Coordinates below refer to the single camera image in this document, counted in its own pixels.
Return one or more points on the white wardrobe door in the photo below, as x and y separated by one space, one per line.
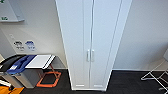
75 33
104 33

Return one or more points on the white wardrobe carcass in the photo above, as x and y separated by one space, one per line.
122 20

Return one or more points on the white bin lid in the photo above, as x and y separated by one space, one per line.
38 61

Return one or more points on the grey bin cabinet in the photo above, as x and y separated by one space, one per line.
28 78

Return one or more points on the white drying rack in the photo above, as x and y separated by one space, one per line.
165 56

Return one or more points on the orange floor frame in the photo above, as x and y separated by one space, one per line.
45 85

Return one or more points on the grey wall board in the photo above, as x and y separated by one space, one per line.
10 10

